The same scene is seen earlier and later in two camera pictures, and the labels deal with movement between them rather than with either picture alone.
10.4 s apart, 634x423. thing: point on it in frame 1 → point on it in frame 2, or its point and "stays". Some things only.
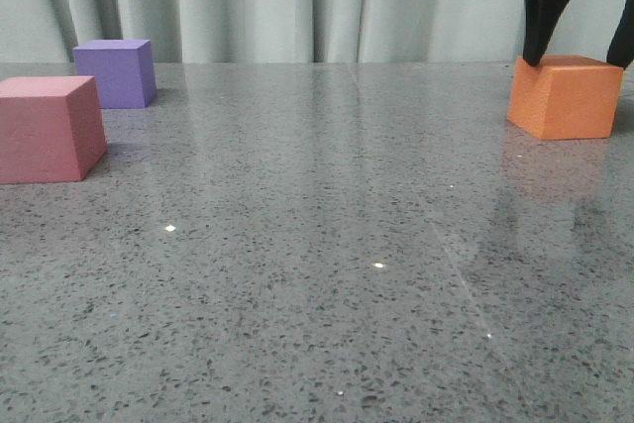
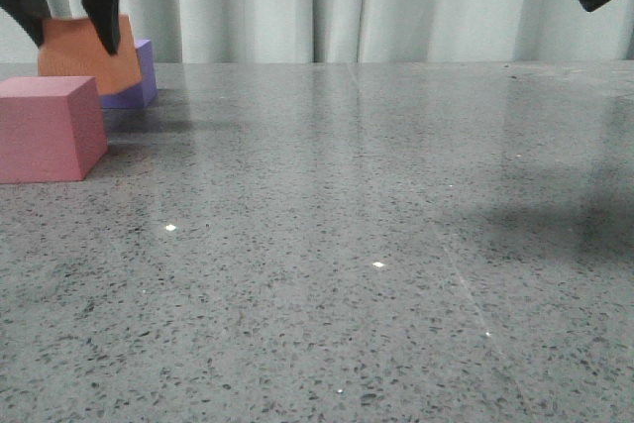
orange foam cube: (566, 96) → (73, 47)
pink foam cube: (52, 128) stays
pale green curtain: (284, 4) stays
